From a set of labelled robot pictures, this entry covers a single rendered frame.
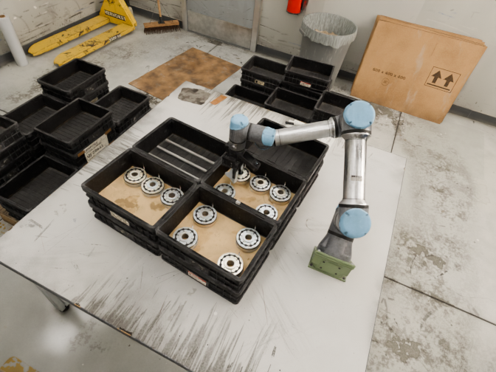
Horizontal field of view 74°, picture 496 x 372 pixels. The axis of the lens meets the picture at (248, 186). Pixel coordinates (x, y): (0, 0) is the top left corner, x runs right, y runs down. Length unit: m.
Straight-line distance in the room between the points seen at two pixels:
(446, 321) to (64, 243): 2.27
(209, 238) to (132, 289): 0.37
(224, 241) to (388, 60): 3.04
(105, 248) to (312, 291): 0.92
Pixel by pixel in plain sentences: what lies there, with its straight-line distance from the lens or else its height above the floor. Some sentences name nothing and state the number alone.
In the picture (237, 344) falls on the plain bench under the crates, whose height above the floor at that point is 0.70.
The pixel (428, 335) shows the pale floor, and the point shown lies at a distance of 2.51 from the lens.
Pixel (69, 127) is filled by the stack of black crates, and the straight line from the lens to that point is 2.61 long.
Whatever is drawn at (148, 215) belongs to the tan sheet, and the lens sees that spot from 1.51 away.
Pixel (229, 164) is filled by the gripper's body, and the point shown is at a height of 0.96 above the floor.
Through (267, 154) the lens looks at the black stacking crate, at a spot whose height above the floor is 0.83.
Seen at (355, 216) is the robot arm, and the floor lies 1.06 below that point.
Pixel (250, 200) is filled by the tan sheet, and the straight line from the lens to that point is 1.55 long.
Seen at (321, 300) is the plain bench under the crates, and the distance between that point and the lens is 1.51.
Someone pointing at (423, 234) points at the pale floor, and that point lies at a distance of 2.92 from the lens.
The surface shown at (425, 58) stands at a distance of 4.00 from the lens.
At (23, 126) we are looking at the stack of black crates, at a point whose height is 0.38.
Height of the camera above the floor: 2.03
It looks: 48 degrees down
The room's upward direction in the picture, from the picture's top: 8 degrees clockwise
